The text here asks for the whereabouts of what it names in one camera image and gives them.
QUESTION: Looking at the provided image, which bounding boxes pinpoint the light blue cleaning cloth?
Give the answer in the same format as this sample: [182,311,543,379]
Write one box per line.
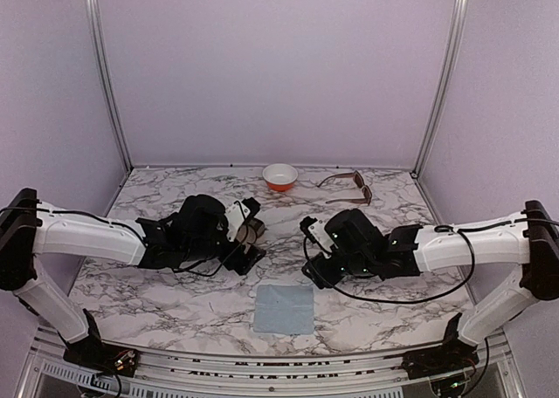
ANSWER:
[253,285,314,335]

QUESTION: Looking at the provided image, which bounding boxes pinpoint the black woven glasses case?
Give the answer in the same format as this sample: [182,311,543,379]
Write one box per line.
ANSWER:
[235,224,259,245]

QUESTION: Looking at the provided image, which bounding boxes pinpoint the brown striped glasses case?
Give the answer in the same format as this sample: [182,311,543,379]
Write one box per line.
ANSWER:
[246,218,266,244]

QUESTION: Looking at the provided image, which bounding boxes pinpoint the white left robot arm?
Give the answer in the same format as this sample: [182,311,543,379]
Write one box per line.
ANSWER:
[1,189,266,367]

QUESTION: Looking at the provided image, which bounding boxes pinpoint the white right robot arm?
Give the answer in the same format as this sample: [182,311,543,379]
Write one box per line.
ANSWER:
[300,200,558,370]

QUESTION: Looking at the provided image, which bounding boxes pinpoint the brown translucent sunglasses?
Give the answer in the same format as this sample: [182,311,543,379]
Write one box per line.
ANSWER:
[316,170,373,205]

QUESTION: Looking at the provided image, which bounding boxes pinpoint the white bowl orange outside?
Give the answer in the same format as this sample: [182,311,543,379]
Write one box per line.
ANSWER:
[262,163,299,192]

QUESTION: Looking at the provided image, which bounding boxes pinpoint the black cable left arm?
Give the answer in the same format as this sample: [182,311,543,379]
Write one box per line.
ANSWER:
[0,205,254,279]

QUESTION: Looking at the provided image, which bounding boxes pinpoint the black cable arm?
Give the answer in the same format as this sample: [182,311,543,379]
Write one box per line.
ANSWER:
[0,205,254,279]
[303,223,559,304]

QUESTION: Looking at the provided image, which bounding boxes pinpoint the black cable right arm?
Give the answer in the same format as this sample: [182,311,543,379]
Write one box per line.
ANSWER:
[303,223,559,304]

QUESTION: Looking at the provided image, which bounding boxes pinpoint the aluminium frame rail back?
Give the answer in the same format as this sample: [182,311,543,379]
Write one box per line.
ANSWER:
[129,161,416,170]

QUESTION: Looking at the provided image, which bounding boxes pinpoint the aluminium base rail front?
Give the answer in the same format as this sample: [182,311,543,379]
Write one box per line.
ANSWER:
[16,327,525,397]

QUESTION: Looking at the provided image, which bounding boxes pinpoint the aluminium frame post left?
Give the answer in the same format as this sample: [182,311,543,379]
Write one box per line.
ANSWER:
[85,0,134,174]

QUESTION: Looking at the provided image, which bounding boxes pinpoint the aluminium frame post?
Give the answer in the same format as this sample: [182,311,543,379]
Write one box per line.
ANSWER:
[411,0,469,180]
[85,0,134,174]

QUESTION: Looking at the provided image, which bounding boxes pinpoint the aluminium frame post right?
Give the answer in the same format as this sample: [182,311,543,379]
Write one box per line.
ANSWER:
[411,0,469,180]

